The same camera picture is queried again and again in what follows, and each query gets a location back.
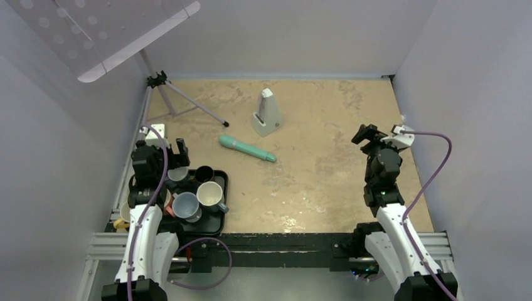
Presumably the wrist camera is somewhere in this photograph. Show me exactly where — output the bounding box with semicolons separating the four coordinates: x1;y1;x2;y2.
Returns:
139;124;169;147
380;125;415;151

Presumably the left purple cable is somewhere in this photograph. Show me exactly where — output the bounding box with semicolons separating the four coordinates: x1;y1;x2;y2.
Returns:
125;125;233;301

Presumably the yellow mug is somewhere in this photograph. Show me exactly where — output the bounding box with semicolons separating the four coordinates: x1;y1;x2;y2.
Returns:
113;202;130;232

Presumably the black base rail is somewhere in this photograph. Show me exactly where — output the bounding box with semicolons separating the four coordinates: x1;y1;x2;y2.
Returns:
169;233;380;277

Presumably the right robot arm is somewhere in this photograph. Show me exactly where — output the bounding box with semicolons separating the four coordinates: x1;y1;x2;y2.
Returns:
351;124;459;300

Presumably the blue-grey mug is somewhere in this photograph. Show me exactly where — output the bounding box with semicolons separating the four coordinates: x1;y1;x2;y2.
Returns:
165;167;189;187

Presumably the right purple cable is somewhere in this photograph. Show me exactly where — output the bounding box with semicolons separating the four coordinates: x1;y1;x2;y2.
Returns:
355;130;458;301

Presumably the white metronome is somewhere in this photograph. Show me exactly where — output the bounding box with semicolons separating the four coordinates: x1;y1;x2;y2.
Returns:
251;88;284;137

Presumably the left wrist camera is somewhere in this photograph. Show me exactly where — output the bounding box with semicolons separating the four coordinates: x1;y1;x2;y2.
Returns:
139;124;169;147

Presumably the light grey mug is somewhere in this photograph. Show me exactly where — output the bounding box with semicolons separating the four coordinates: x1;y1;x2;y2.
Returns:
171;192;202;223

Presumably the tripod stand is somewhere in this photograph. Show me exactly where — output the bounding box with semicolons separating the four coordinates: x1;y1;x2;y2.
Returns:
134;50;231;142

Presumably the teal toy microphone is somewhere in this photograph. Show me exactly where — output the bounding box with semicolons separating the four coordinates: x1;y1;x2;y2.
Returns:
218;135;277;162

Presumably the brown mug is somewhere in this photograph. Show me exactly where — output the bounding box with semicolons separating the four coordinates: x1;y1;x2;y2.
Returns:
192;166;215;184

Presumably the black tray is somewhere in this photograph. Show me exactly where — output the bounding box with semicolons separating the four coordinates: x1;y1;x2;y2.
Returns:
124;168;230;237

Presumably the aluminium frame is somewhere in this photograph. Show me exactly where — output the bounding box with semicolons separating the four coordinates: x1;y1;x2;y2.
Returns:
74;232;455;300

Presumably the purple cable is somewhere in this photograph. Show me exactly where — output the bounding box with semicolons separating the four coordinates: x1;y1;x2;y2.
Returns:
125;125;233;301
355;130;458;301

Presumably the pink mug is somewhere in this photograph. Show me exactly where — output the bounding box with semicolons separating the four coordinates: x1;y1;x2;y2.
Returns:
162;190;176;218

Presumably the dark teal cup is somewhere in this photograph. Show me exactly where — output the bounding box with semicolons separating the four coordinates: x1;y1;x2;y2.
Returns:
196;181;229;213

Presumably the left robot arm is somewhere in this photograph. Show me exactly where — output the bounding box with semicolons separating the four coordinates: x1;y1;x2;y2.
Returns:
101;139;190;300

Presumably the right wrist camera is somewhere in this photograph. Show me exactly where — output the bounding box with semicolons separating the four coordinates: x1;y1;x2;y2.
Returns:
380;125;415;151

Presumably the perforated light panel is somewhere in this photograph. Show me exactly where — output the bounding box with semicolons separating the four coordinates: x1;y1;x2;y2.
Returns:
7;0;201;83

